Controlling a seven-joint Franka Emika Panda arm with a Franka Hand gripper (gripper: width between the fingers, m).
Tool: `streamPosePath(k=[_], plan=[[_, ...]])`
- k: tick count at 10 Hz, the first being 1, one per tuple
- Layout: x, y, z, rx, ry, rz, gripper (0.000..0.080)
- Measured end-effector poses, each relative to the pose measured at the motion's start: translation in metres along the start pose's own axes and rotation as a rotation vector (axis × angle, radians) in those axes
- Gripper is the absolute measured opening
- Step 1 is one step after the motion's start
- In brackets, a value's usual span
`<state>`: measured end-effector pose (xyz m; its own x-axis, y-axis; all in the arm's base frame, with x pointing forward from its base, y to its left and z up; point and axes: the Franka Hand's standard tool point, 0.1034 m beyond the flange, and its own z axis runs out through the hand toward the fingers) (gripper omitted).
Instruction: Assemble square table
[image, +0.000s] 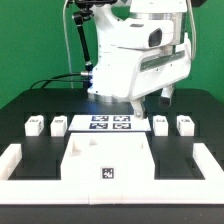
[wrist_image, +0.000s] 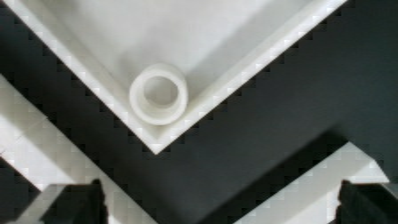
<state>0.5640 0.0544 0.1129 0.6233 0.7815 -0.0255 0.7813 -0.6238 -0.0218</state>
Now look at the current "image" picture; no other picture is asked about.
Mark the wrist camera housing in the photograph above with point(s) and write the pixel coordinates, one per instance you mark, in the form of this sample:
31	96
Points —
149	34

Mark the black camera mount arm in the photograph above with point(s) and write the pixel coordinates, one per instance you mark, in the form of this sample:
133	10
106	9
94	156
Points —
84	14

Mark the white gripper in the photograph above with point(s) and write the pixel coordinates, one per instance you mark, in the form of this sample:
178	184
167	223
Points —
147	71

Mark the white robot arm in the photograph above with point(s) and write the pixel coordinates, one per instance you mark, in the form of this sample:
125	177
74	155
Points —
108	76

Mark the white square table top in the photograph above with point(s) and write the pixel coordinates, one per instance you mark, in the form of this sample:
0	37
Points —
108	156

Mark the white U-shaped fence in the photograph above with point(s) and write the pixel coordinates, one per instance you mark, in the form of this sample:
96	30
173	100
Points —
209	190

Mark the white marker base plate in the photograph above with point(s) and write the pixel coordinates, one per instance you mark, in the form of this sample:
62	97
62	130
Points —
111	123

